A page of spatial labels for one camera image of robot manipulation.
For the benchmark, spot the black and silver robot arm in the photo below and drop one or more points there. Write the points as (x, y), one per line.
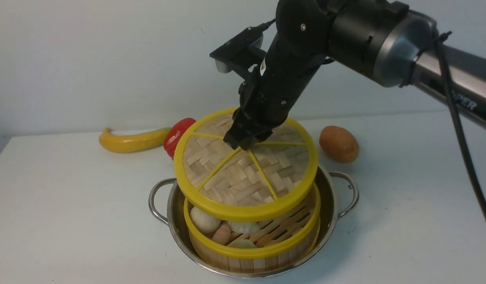
(386, 42)

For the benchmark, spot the white crescent dumpling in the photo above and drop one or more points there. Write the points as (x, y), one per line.
(244, 227)

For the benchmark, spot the yellow rimmed bamboo steamer basket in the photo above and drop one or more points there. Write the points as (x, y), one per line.
(281, 241)

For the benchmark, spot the yellow woven bamboo steamer lid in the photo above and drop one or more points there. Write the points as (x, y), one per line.
(261, 183)

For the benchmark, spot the stainless steel pot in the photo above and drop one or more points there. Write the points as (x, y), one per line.
(329, 215)

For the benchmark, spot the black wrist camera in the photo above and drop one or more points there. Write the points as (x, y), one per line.
(241, 52)

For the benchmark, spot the yellow banana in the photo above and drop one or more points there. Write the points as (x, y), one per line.
(132, 143)

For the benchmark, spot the red bell pepper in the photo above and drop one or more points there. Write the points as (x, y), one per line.
(175, 133)

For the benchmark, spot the pink dumpling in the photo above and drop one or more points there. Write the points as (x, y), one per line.
(222, 235)

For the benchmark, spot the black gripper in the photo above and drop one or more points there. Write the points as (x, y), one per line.
(271, 94)

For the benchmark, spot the brown potato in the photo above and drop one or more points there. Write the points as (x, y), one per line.
(339, 144)

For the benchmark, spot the light green dumpling at rim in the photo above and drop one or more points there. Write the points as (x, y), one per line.
(243, 244)

